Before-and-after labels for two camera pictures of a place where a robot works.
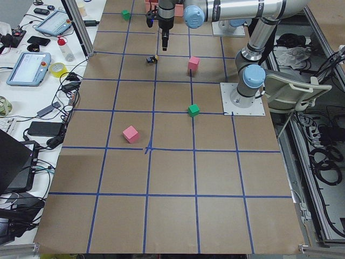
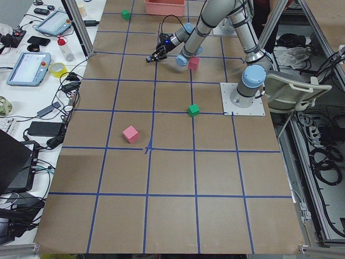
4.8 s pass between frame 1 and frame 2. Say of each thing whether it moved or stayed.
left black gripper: moved
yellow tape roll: stayed
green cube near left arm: stayed
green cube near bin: stayed
